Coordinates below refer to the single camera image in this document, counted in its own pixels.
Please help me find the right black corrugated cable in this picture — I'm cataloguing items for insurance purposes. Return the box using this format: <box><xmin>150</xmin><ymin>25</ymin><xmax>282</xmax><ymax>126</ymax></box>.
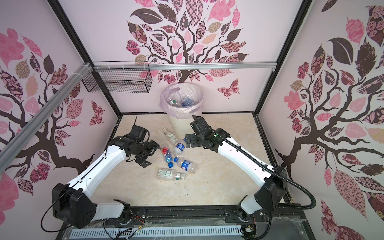
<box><xmin>191</xmin><ymin>114</ymin><xmax>317</xmax><ymax>210</ymax></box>

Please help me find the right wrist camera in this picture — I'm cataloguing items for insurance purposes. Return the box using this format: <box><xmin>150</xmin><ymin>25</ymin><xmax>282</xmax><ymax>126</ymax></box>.
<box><xmin>190</xmin><ymin>115</ymin><xmax>212</xmax><ymax>137</ymax></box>

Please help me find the left aluminium frame rail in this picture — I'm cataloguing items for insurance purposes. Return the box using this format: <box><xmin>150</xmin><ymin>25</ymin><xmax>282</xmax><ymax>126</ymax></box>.
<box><xmin>1</xmin><ymin>63</ymin><xmax>92</xmax><ymax>173</ymax></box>

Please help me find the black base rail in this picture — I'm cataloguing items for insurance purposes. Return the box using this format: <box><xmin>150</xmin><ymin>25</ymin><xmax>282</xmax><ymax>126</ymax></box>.
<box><xmin>64</xmin><ymin>203</ymin><xmax>304</xmax><ymax>226</ymax></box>

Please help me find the Fiji red flower bottle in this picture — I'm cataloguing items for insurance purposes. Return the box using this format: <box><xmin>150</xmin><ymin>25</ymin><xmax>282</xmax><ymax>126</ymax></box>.
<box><xmin>161</xmin><ymin>144</ymin><xmax>174</xmax><ymax>168</ymax></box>

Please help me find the green label clear bottle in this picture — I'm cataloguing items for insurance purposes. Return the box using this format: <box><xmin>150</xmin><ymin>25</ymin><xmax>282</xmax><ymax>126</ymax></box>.
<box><xmin>156</xmin><ymin>168</ymin><xmax>186</xmax><ymax>182</ymax></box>
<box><xmin>163</xmin><ymin>128</ymin><xmax>178</xmax><ymax>146</ymax></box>
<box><xmin>167</xmin><ymin>97</ymin><xmax>181</xmax><ymax>107</ymax></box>

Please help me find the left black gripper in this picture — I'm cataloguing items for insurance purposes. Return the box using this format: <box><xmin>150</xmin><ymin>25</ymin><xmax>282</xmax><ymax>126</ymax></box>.
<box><xmin>131</xmin><ymin>139</ymin><xmax>161</xmax><ymax>168</ymax></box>

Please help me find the blue label blue cap bottle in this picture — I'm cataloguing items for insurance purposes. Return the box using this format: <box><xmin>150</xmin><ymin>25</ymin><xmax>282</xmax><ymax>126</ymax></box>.
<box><xmin>173</xmin><ymin>139</ymin><xmax>186</xmax><ymax>157</ymax></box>

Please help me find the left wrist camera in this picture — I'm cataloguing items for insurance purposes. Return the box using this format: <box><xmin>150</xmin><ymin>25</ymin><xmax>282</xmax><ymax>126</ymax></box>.
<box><xmin>130</xmin><ymin>125</ymin><xmax>150</xmax><ymax>143</ymax></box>

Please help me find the white slotted cable duct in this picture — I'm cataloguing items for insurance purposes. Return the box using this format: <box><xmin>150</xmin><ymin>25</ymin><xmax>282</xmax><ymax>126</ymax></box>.
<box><xmin>68</xmin><ymin>226</ymin><xmax>243</xmax><ymax>240</ymax></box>

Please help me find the Pepsi blue label bottle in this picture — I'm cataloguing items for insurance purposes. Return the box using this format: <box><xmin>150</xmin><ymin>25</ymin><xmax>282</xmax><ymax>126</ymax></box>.
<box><xmin>174</xmin><ymin>157</ymin><xmax>198</xmax><ymax>174</ymax></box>

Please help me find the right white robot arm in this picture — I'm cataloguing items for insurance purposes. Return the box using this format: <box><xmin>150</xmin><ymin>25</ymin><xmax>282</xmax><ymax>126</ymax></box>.
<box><xmin>184</xmin><ymin>129</ymin><xmax>287</xmax><ymax>221</ymax></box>

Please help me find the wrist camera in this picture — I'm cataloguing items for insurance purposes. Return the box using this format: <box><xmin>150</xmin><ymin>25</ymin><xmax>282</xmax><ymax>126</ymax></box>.
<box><xmin>190</xmin><ymin>115</ymin><xmax>212</xmax><ymax>137</ymax></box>
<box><xmin>130</xmin><ymin>125</ymin><xmax>150</xmax><ymax>143</ymax></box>

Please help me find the aluminium frame rail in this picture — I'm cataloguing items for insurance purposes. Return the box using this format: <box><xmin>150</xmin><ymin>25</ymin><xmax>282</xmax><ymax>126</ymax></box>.
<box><xmin>93</xmin><ymin>62</ymin><xmax>277</xmax><ymax>71</ymax></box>
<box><xmin>1</xmin><ymin>63</ymin><xmax>92</xmax><ymax>173</ymax></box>

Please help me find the black wire mesh basket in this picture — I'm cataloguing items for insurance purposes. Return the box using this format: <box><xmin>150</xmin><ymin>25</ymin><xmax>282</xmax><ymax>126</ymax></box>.
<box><xmin>82</xmin><ymin>60</ymin><xmax>153</xmax><ymax>94</ymax></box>

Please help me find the back aluminium frame rail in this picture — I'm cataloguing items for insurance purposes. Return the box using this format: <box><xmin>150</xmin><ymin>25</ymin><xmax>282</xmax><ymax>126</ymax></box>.
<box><xmin>93</xmin><ymin>62</ymin><xmax>277</xmax><ymax>71</ymax></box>

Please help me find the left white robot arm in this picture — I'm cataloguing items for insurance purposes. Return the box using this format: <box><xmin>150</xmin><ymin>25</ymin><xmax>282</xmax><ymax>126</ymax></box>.
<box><xmin>52</xmin><ymin>136</ymin><xmax>160</xmax><ymax>229</ymax></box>

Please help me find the white ribbed trash bin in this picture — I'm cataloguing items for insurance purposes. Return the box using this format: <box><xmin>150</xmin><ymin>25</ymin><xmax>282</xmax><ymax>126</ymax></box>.
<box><xmin>169</xmin><ymin>115</ymin><xmax>195</xmax><ymax>136</ymax></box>

